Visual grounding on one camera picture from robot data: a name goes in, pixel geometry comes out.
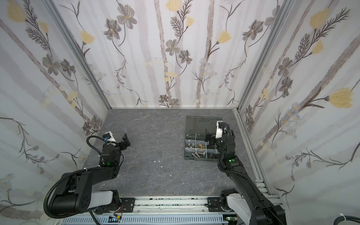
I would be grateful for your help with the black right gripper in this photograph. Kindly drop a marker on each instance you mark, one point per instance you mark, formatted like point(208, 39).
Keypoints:
point(213, 139)

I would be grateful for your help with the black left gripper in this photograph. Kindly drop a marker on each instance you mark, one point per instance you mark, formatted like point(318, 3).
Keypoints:
point(123, 147)

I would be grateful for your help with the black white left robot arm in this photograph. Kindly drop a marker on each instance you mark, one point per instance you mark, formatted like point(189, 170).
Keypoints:
point(72, 194)

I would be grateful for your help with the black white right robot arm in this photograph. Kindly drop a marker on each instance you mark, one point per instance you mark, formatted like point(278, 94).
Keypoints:
point(249, 203)

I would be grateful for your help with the green plastic organizer box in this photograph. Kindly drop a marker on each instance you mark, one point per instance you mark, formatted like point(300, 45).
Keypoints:
point(196, 129)

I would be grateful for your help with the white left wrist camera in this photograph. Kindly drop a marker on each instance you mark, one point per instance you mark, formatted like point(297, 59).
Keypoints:
point(109, 138)

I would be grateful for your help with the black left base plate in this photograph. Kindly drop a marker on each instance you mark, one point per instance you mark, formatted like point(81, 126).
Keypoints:
point(124, 205)

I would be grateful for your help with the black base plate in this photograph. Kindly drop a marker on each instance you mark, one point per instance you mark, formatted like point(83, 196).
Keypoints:
point(214, 204)
point(124, 205)

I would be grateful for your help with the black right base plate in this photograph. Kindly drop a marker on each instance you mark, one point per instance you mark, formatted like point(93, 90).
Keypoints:
point(214, 204)

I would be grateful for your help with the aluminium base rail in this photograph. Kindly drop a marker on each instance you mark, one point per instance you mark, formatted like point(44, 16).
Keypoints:
point(161, 205)

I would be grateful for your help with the white slotted cable duct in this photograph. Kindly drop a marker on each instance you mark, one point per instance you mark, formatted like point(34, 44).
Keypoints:
point(212, 219)

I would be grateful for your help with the black cable corner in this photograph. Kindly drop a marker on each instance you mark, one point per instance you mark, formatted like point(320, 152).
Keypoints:
point(342, 218)

